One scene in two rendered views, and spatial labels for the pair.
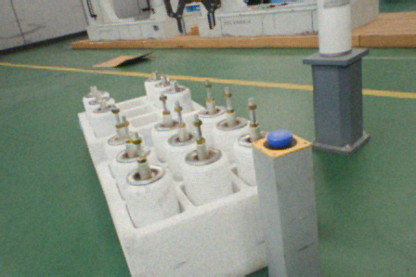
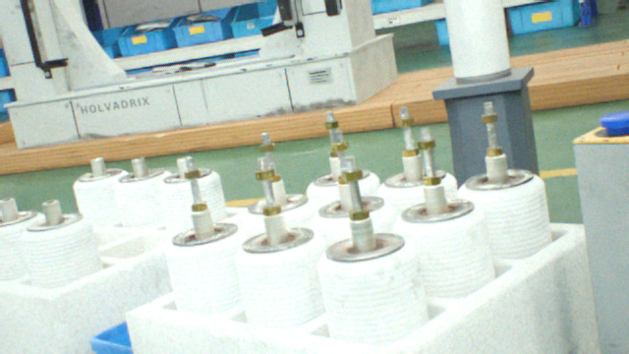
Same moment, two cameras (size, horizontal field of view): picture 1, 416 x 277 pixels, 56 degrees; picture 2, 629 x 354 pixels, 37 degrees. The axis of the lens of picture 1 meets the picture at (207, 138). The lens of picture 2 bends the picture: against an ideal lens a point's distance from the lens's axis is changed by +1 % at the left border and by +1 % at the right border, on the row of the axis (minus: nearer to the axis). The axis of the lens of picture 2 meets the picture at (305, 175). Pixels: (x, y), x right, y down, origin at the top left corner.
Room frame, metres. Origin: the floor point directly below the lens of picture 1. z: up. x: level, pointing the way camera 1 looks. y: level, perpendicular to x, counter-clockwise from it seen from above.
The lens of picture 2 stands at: (-0.08, 0.53, 0.50)
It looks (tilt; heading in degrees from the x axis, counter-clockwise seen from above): 11 degrees down; 334
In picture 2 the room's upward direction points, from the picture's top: 11 degrees counter-clockwise
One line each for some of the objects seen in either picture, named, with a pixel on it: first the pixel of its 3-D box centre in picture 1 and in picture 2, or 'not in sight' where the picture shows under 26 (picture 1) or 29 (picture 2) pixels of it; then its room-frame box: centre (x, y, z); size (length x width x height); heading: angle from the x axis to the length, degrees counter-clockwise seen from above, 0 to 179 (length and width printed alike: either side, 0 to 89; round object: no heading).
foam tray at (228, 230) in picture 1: (197, 200); (375, 342); (0.81, 0.05, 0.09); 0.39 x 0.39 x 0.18; 19
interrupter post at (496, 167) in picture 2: (254, 133); (496, 169); (0.74, -0.10, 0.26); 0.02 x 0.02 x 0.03
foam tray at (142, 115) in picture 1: (143, 135); (103, 295); (1.34, 0.23, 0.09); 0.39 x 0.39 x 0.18; 19
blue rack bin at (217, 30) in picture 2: not in sight; (211, 26); (6.02, -1.94, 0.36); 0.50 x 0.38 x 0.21; 132
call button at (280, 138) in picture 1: (279, 139); (623, 125); (0.56, -0.11, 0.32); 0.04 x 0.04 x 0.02
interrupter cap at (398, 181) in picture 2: (231, 124); (415, 179); (0.85, -0.06, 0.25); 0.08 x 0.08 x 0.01
